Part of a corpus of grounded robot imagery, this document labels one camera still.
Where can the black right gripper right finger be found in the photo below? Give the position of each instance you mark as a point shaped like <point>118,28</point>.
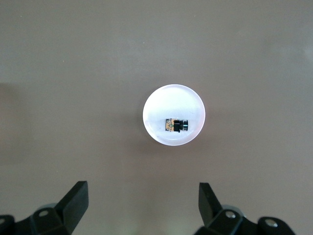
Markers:
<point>207,203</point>

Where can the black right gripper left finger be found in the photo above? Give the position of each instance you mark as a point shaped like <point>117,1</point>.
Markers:
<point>73,203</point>

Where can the orange push button switch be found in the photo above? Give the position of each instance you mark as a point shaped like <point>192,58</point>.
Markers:
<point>176,125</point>

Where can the round pink plate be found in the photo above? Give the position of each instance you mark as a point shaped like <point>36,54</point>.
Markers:
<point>173,102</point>

